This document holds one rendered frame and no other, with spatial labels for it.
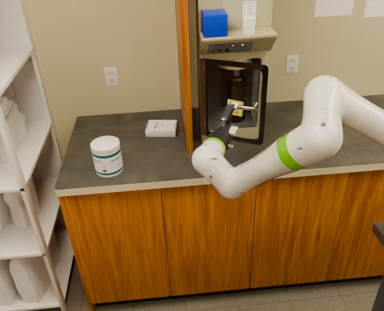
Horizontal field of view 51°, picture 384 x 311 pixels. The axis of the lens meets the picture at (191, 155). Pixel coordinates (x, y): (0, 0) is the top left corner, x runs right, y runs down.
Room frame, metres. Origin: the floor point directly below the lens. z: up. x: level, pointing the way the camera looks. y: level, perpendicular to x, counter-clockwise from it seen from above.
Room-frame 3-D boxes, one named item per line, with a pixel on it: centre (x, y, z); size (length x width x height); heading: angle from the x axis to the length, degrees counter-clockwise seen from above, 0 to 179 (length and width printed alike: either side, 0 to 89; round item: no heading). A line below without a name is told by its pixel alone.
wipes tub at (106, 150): (1.54, 0.39, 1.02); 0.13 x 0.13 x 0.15
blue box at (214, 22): (1.70, -0.12, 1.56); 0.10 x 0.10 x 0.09; 4
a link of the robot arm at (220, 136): (1.31, -0.10, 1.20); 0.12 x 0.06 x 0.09; 67
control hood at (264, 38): (1.70, -0.22, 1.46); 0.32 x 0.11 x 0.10; 94
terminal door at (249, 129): (1.68, -0.20, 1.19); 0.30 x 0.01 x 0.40; 66
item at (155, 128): (1.88, 0.15, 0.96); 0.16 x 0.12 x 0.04; 85
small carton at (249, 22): (1.71, -0.27, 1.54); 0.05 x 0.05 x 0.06; 79
